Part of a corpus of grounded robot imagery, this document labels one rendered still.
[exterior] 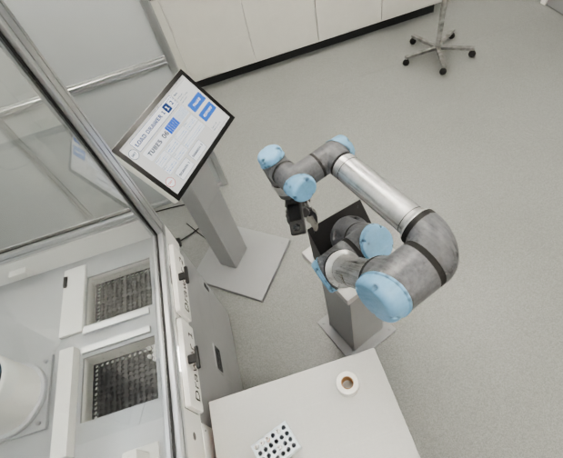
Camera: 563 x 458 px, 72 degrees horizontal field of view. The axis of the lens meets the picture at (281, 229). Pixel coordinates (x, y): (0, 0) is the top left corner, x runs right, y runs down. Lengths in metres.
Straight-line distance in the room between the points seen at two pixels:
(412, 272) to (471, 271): 1.65
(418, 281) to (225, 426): 0.84
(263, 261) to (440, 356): 1.12
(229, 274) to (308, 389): 1.25
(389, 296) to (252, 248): 1.79
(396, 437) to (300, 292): 1.21
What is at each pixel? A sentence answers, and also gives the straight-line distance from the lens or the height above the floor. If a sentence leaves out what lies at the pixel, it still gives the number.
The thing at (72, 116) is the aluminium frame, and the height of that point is 1.53.
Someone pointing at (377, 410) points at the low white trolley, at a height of 0.76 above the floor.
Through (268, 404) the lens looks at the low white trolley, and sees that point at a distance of 1.37.
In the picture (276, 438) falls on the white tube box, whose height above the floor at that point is 0.80.
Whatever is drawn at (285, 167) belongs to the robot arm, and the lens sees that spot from 1.04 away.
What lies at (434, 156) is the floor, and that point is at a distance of 2.97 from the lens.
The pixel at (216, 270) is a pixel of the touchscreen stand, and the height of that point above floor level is 0.04.
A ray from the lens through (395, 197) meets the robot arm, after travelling 0.93.
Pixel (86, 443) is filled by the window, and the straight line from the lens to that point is 0.85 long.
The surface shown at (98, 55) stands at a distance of 2.39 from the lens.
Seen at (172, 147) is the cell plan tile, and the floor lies 1.07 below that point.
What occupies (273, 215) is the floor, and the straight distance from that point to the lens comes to 2.67.
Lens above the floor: 2.08
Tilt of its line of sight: 53 degrees down
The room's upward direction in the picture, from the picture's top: 17 degrees counter-clockwise
